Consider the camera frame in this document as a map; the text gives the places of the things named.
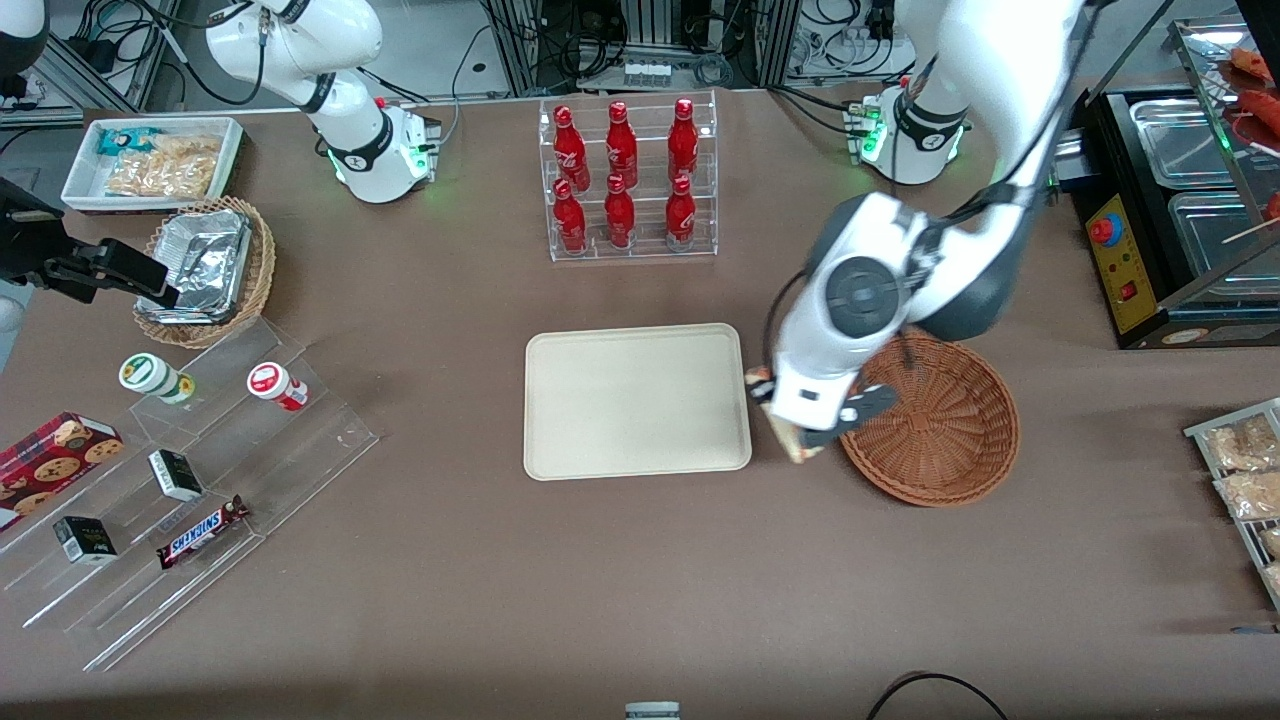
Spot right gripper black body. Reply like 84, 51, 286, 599
0, 180, 66, 286

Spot triangular sandwich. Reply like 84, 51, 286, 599
748, 367, 827, 464

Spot light tan wicker basket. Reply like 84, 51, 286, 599
133, 196, 276, 349

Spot cream rectangular plastic tray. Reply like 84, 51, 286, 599
523, 322, 753, 482

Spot brown round wicker basket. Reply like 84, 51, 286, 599
838, 331, 1021, 508

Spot tray of packaged snacks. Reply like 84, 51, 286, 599
1183, 403, 1280, 611

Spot stack of aluminium foil trays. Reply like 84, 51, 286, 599
137, 208, 253, 326

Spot white rectangular bin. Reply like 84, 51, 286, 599
60, 117, 246, 214

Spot clear bag of yellow chips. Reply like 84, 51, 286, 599
105, 152, 216, 199
150, 135, 223, 169

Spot green lid white cup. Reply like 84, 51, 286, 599
118, 352, 196, 406

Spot teal snack packet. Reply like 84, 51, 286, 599
97, 125, 161, 157

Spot red lid white cup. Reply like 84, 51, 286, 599
247, 362, 309, 413

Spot clear acrylic bottle rack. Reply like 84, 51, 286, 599
538, 90, 719, 263

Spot red tartan cookie box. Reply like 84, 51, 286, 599
0, 412, 124, 533

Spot red cola bottle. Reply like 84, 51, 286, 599
604, 174, 637, 249
668, 98, 699, 183
606, 101, 639, 189
665, 175, 697, 249
553, 105, 591, 191
553, 178, 589, 253

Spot small black carton box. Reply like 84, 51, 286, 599
53, 516, 118, 564
148, 449, 204, 503

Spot clear acrylic stepped shelf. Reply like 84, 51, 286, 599
0, 318, 381, 673

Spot Snickers chocolate bar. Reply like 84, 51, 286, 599
156, 495, 251, 571

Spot black food warmer machine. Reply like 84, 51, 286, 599
1070, 0, 1280, 351

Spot grey box with green light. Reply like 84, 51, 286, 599
1050, 135, 1089, 193

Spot stainless steel pan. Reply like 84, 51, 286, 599
1168, 190, 1280, 286
1130, 97, 1239, 189

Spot wooden skewer with sausage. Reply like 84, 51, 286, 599
1222, 195, 1280, 246

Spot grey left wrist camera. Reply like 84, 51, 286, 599
803, 384, 901, 448

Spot black cable on table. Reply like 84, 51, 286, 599
865, 672, 1011, 720

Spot aluminium frame rack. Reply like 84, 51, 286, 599
485, 0, 801, 96

